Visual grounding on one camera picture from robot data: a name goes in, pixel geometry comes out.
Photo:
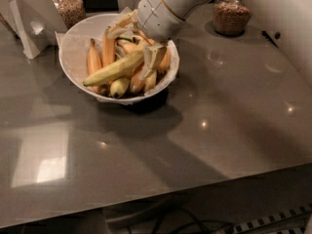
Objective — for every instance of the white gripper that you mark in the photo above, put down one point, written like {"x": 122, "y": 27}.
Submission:
{"x": 155, "y": 17}

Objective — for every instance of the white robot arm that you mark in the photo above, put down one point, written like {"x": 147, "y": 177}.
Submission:
{"x": 288, "y": 24}

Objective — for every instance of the short banana centre back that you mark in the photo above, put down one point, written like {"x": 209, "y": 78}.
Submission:
{"x": 126, "y": 46}

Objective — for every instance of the long greenish yellow banana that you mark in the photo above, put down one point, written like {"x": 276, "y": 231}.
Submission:
{"x": 117, "y": 68}

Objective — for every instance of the upright yellow banana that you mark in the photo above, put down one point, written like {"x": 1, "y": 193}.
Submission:
{"x": 108, "y": 48}

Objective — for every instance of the curved yellow banana right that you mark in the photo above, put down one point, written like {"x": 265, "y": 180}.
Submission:
{"x": 164, "y": 65}

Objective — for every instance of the slim yellow banana right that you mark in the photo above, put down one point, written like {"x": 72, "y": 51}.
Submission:
{"x": 150, "y": 82}

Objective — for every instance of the orange-yellow lower banana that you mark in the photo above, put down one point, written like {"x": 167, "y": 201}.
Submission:
{"x": 136, "y": 85}

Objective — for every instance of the small green-tipped banana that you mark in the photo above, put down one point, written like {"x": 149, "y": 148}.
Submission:
{"x": 119, "y": 87}

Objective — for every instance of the yellow banana far left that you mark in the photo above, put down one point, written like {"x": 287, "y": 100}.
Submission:
{"x": 94, "y": 64}

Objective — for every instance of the white bowl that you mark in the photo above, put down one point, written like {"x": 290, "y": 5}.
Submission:
{"x": 74, "y": 52}

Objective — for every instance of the glass jar of grains left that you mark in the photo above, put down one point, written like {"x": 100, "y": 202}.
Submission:
{"x": 71, "y": 11}

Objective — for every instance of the glass jar of grains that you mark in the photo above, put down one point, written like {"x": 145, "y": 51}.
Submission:
{"x": 230, "y": 17}
{"x": 71, "y": 11}

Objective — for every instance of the glass jar of grains right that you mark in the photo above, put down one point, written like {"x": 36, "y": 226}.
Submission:
{"x": 230, "y": 17}

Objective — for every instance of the white napkin holder left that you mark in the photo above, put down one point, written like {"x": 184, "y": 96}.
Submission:
{"x": 35, "y": 22}

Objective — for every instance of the black white striped strip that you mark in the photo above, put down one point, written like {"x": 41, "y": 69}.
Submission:
{"x": 290, "y": 221}

